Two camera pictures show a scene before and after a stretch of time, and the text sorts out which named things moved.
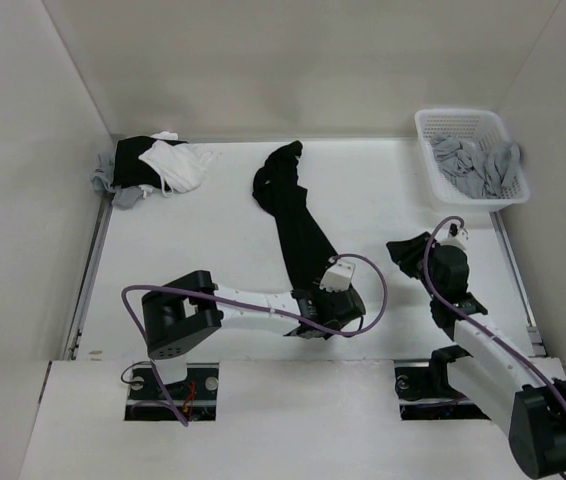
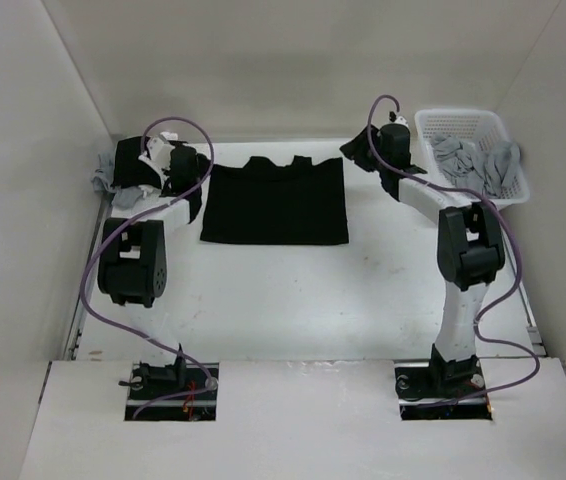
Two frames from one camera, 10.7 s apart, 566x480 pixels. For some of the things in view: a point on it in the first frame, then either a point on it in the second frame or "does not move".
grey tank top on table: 103,177 does not move
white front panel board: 274,421 does not move
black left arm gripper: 318,292 to 204,165
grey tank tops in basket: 473,171 does not move
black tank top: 280,191 to 267,200
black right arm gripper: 406,251 to 356,148
